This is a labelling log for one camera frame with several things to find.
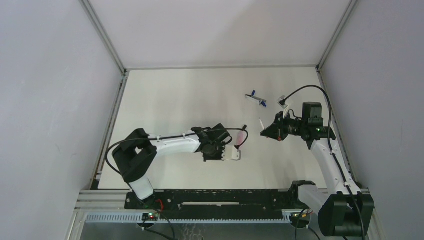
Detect pink highlighter pen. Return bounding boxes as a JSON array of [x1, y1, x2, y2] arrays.
[[234, 130, 249, 149]]

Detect grey pen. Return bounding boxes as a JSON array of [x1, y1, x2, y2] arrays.
[[245, 94, 263, 104]]

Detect white pen blue end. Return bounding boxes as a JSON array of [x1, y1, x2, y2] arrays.
[[254, 98, 267, 108]]

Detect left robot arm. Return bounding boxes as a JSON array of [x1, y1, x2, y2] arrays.
[[112, 124, 240, 200]]

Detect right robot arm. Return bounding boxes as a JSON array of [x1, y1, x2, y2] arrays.
[[260, 102, 375, 238]]

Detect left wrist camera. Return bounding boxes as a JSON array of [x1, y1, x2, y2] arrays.
[[221, 145, 242, 161]]

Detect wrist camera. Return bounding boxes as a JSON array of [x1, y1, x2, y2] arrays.
[[277, 95, 290, 110], [221, 145, 242, 161]]

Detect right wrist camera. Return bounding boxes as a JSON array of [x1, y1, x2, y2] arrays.
[[277, 95, 290, 110]]

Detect right camera cable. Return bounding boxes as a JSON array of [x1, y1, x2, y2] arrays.
[[284, 85, 366, 240]]

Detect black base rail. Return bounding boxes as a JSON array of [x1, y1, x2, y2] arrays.
[[124, 189, 307, 221]]

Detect aluminium frame rails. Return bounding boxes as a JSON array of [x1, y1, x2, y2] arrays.
[[67, 189, 379, 240]]

